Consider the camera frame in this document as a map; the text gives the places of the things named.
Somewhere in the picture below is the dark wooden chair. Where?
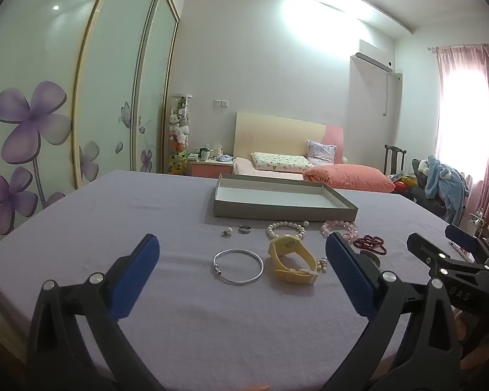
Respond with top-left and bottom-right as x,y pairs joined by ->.
384,144 -> 408,178

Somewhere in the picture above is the dark red bead bracelet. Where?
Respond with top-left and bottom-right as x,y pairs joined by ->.
352,234 -> 388,255

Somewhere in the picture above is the purple table cloth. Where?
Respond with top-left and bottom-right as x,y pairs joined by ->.
0,169 -> 473,391

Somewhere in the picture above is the purple print cushion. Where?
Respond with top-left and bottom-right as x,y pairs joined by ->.
305,140 -> 338,166

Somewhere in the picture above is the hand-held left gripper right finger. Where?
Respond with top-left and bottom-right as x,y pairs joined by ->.
321,231 -> 467,391

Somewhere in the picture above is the grey shallow tray box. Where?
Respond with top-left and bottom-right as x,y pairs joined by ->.
213,173 -> 358,223

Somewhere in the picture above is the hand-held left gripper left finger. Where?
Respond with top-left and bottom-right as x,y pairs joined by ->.
25,233 -> 168,391

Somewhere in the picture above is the cream and pink headboard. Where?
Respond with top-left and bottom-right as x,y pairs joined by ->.
234,111 -> 345,166

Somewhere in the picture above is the pink and cream nightstand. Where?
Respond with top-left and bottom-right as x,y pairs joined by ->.
189,159 -> 234,179

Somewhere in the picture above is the yellow wrist watch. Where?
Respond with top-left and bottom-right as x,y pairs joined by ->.
268,233 -> 320,285

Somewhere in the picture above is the colourful toy pile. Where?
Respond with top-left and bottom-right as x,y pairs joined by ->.
393,173 -> 418,194

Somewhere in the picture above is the clear tube of plush toys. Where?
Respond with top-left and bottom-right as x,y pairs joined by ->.
167,94 -> 194,176

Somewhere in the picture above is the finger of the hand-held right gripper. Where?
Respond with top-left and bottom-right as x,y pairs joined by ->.
445,225 -> 489,258
407,233 -> 457,280

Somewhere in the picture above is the silver bangle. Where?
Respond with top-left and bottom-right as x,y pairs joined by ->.
213,249 -> 265,286

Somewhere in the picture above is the white patterned pillow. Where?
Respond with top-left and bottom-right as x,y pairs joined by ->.
250,152 -> 315,172

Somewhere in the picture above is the pink bed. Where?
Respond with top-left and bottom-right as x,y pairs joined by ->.
232,157 -> 396,192

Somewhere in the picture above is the white pearl bracelet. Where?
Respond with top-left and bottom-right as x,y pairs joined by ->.
266,221 -> 310,242

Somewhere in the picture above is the white air conditioner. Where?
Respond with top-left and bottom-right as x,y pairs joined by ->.
356,40 -> 394,72

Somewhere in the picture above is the flower print sliding wardrobe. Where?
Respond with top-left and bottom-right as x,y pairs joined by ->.
0,0 -> 180,322

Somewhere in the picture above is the folded pink quilt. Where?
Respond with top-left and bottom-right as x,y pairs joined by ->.
303,164 -> 396,193

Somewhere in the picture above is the blue plush robe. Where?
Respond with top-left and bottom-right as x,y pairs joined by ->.
422,155 -> 471,216

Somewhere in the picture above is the pink bead bracelet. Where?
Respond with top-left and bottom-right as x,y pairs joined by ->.
320,220 -> 358,242

